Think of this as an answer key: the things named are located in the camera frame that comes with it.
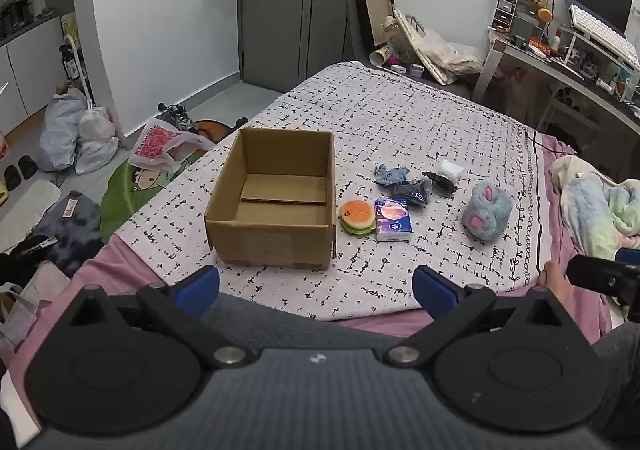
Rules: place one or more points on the small purple box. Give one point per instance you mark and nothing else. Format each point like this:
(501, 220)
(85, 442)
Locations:
(417, 70)

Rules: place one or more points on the small drawer organizer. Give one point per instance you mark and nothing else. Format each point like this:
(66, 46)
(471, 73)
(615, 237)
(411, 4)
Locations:
(505, 8)

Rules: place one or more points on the grey door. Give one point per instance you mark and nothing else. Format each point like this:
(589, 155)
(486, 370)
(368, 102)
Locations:
(290, 5)

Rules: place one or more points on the dark blue rug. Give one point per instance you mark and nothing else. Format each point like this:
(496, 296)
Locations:
(75, 230)

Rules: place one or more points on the burger squishy toy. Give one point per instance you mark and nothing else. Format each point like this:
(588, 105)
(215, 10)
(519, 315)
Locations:
(356, 217)

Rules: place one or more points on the black fabric pouch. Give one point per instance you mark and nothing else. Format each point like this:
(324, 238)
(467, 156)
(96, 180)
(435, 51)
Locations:
(412, 192)

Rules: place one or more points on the white plastic bag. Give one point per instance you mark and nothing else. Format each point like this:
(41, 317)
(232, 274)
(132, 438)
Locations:
(97, 140)

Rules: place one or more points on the grey plush toy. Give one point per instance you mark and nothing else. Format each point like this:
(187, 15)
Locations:
(487, 212)

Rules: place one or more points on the white desk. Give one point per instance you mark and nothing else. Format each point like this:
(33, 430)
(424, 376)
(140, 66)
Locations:
(500, 50)

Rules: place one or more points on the person's bare foot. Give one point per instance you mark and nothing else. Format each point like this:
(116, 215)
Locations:
(556, 285)

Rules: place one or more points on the brown cardboard box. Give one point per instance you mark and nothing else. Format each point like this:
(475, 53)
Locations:
(270, 230)

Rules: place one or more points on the cream tote bag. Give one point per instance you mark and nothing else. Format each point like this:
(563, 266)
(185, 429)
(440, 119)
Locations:
(445, 55)

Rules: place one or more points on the grey plastic bag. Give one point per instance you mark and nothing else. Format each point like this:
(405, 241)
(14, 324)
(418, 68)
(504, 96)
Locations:
(62, 130)

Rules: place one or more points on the pink printed plastic bag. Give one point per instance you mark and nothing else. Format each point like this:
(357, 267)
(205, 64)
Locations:
(152, 145)

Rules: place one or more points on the black white sneakers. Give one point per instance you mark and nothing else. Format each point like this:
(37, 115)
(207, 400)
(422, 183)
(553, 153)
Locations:
(175, 116)

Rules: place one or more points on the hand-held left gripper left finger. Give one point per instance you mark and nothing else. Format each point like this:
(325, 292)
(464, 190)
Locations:
(197, 290)

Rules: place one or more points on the black sunglasses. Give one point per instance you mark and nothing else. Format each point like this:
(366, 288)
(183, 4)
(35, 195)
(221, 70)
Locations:
(440, 182)

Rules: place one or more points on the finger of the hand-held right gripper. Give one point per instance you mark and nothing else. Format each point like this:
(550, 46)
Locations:
(600, 275)

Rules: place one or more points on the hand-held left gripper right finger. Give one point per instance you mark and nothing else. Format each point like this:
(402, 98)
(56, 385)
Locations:
(435, 290)

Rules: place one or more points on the white canvas bag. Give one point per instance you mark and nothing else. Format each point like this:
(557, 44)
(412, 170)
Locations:
(30, 300)

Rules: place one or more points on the green printed mat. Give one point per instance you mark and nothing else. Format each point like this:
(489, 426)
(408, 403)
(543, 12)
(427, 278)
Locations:
(130, 190)

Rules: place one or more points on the black slipper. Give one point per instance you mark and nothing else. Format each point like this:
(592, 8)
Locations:
(12, 178)
(28, 167)

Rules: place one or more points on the white keyboard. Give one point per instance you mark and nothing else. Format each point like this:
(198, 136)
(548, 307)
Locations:
(600, 33)

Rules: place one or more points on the paper cup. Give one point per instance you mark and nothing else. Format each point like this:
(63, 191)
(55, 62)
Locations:
(382, 56)

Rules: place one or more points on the blue tissue pack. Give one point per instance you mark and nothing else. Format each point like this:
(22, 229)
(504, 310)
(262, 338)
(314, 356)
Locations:
(394, 222)

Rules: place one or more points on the white black-patterned bedspread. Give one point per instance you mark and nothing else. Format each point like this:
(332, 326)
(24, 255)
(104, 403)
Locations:
(400, 120)

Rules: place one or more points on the white kitchen cabinet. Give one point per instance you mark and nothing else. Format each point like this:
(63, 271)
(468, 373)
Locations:
(30, 60)

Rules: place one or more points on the person's grey trouser leg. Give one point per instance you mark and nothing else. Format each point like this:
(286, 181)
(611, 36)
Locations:
(310, 325)
(620, 370)

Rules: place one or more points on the pastel fluffy blanket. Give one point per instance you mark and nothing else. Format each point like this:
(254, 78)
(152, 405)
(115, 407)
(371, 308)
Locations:
(590, 210)

